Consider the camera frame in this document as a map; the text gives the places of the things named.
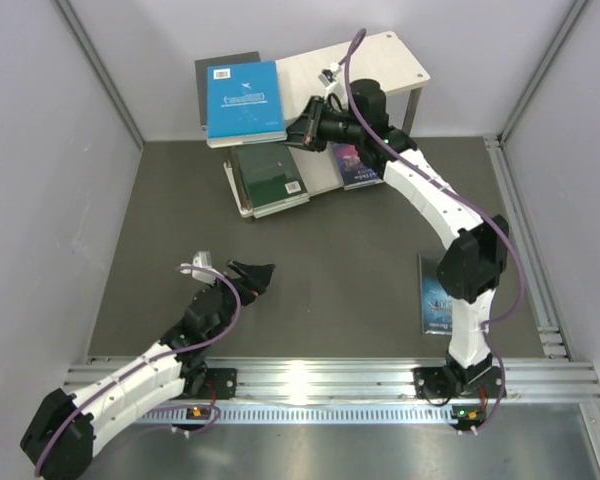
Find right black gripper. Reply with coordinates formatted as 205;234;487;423
273;98;364;154

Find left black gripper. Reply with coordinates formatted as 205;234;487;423
205;259;275;341

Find dark green book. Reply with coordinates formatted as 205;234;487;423
234;143;308;209

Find bright blue book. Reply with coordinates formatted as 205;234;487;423
206;61;287;149

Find purple galaxy cover book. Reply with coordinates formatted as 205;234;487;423
330;143;383;190

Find pale grey-green book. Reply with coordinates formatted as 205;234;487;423
253;194;310;219

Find black glossy book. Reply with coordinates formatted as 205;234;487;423
194;51;261;130

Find dark blue Wuthering Heights book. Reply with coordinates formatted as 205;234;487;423
418;254;452;336

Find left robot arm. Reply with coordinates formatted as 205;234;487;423
20;257;275;479

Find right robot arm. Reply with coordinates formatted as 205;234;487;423
286;79;509;397

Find white two-tier shelf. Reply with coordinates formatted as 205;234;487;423
205;31;430;196

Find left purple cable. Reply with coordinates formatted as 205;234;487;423
33;264;244;479

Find purple cable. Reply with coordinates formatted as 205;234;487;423
33;264;244;479
342;28;526;401

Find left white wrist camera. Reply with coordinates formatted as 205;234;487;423
178;251;216;285

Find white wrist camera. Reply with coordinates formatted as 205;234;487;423
178;251;216;285
318;61;344;97

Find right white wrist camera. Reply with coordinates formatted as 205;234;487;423
318;61;344;97

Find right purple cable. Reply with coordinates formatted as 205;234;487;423
342;28;526;401

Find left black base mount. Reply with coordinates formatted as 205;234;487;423
194;368;238;401

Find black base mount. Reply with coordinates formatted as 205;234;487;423
413;367;502;406
194;368;238;401

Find slotted cable duct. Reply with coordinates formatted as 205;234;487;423
136;402;458;425

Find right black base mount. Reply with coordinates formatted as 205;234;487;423
413;367;502;406

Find aluminium front rail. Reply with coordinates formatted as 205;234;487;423
59;355;600;406

